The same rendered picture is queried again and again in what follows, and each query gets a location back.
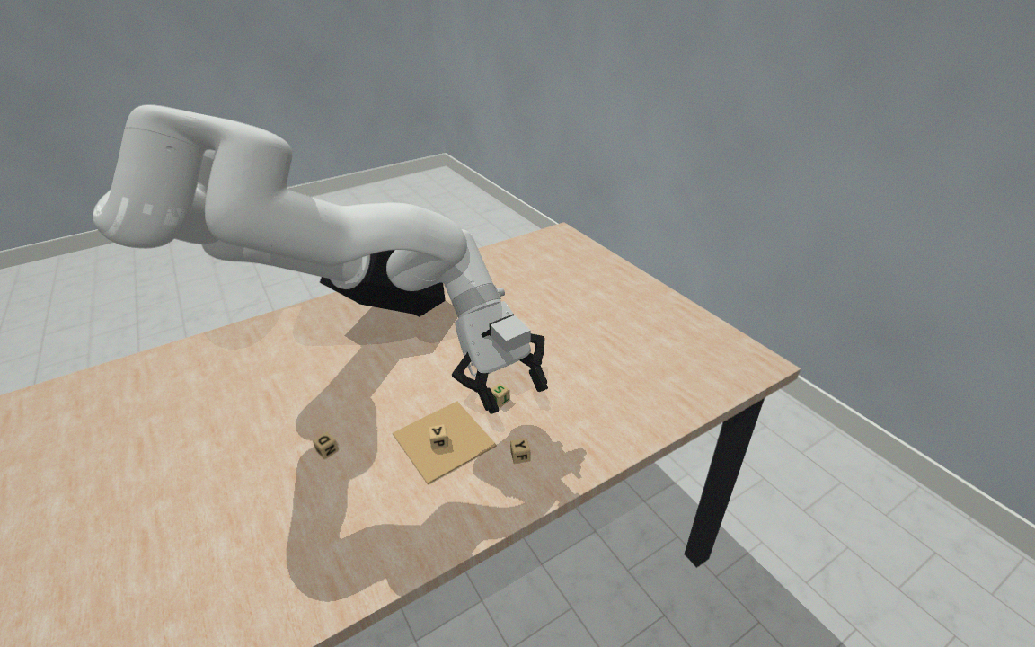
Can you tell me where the tan square mat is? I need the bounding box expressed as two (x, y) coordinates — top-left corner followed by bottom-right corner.
(393, 401), (497, 484)

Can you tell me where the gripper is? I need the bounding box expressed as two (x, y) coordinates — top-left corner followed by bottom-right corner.
(452, 299), (548, 414)

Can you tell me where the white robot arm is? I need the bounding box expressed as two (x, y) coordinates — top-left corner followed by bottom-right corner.
(93, 105), (505, 316)

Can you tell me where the tan letter block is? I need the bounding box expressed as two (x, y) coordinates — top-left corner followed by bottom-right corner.
(491, 383), (510, 407)
(428, 424), (448, 449)
(313, 432), (339, 459)
(510, 438), (530, 464)

